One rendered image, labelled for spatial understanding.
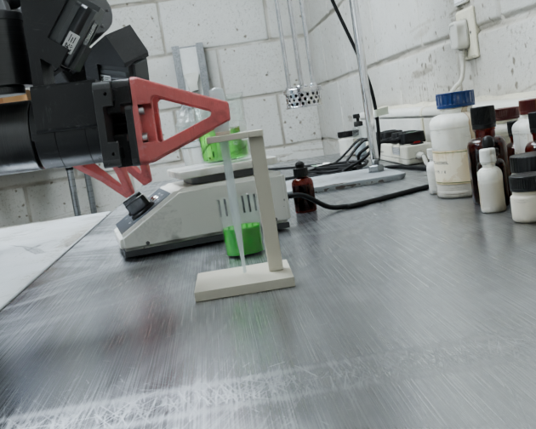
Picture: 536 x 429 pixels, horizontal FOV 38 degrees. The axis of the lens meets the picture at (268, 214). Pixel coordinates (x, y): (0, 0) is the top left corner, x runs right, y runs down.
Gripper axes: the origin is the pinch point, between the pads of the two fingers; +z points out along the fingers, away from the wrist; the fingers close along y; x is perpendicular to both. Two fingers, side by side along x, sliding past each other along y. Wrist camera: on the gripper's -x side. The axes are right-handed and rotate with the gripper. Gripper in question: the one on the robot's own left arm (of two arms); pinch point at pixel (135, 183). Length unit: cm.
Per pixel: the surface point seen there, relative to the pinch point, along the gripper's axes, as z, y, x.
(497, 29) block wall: 12, 60, -24
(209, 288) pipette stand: 9.7, -20.4, -20.5
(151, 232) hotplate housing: 5.6, -2.3, 0.0
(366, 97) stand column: 10, 58, 0
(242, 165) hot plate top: 5.1, 7.5, -8.4
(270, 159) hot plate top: 6.4, 10.0, -10.5
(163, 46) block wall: -38, 204, 144
